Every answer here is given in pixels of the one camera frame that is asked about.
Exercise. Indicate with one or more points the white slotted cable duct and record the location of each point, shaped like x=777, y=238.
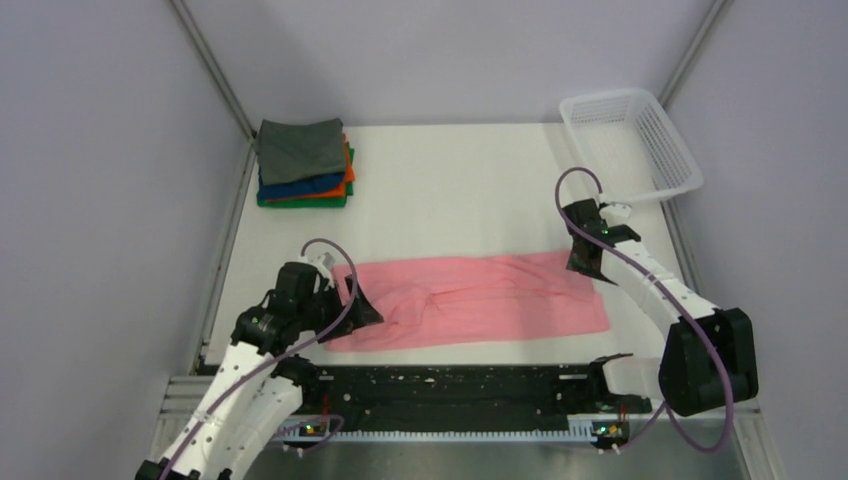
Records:
x=580, y=431

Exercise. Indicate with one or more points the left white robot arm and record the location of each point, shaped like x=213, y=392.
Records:
x=262, y=380

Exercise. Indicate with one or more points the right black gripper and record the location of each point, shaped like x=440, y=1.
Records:
x=592, y=272

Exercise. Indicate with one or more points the grey folded t shirt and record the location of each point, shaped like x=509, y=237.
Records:
x=292, y=152

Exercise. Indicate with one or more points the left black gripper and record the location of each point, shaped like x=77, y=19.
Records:
x=362, y=313

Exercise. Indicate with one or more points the green folded t shirt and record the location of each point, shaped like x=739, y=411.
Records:
x=314, y=203

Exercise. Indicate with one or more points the white plastic basket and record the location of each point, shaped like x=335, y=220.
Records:
x=627, y=139

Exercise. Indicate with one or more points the pink t shirt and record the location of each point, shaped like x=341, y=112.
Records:
x=438, y=301

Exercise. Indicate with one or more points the blue folded t shirt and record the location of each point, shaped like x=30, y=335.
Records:
x=316, y=187

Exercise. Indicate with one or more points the orange folded t shirt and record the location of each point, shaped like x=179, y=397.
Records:
x=349, y=153

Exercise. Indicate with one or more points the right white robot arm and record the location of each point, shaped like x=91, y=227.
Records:
x=708, y=359

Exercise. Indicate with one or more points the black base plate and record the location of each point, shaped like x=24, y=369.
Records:
x=473, y=399

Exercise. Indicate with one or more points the aluminium frame rail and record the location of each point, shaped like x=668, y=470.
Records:
x=183, y=394

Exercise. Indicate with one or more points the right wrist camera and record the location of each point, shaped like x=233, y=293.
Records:
x=615, y=213

